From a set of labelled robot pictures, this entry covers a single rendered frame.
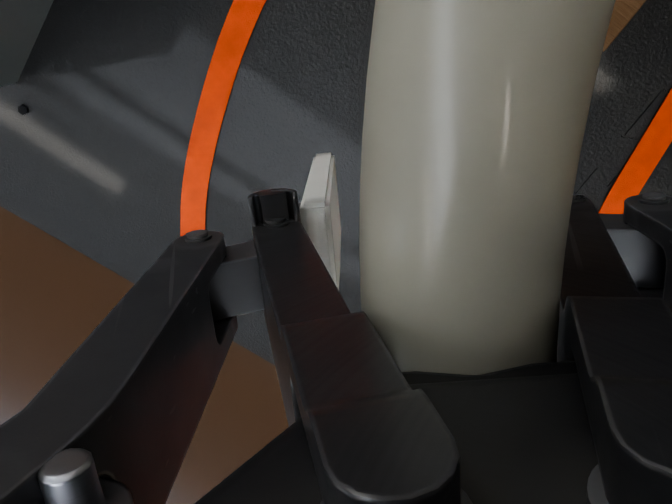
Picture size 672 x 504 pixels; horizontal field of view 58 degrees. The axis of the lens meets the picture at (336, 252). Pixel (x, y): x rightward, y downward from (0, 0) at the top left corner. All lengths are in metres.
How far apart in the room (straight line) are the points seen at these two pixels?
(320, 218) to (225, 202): 0.95
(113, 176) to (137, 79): 0.18
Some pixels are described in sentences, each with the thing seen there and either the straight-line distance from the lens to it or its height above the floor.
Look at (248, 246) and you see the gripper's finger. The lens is 0.15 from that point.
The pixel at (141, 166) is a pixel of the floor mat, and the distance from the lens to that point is 1.13.
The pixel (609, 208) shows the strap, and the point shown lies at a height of 0.02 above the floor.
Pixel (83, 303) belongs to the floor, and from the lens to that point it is 1.30.
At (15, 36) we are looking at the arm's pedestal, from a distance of 1.11.
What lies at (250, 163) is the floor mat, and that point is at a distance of 1.07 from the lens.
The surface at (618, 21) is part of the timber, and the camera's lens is 0.94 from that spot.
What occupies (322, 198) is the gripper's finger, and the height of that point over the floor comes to 0.88.
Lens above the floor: 1.03
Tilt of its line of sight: 68 degrees down
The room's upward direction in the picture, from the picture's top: 168 degrees counter-clockwise
